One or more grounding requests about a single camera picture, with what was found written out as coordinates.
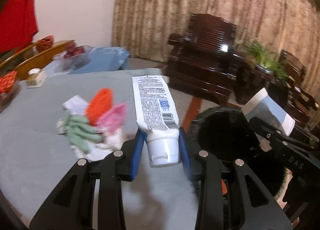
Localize orange foam fruit net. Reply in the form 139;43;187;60
85;88;113;125

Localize white toothpaste box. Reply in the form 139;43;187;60
62;95;88;115

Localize white printed tube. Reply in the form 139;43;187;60
132;75;181;167

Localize red snack packet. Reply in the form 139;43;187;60
0;71;17;94

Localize glass fruit bowl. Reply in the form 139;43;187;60
53;46;94;73

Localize green rubber glove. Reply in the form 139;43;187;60
62;111;104;154

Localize white tissue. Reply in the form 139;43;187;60
71;128;126;162
56;119;66;135

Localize black trash bin bag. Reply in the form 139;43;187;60
187;106;287;199

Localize dark wooden side table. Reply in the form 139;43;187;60
233;67;287;105

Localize patterned beige curtain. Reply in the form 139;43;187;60
112;0;319;94

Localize grey-blue table cloth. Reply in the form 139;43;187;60
1;68;198;229

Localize green potted plant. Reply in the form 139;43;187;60
242;40;289;85

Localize red cloth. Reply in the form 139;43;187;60
0;0;38;53

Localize dark wooden armchair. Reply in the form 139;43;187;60
165;14;240;105
278;49;319;127

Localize tissue box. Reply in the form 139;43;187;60
25;68;47;88

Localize pink foam fruit net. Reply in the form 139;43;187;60
97;103;126;134

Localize blue plastic table cover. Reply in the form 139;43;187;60
44;46;131;76

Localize red apples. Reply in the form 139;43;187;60
63;41;85;59

